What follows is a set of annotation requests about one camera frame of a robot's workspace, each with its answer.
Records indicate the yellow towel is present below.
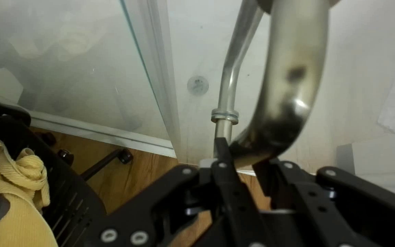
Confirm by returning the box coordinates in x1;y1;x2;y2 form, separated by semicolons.
0;130;60;247

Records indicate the metal shower door handle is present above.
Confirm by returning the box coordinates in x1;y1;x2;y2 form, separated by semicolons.
209;0;341;171

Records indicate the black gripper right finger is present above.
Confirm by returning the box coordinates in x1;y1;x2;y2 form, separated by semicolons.
251;157;395;247

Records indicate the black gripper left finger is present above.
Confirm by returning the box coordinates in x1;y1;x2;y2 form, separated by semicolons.
86;136;272;247

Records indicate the round shower floor drain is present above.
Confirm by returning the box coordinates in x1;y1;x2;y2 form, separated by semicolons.
186;75;209;98

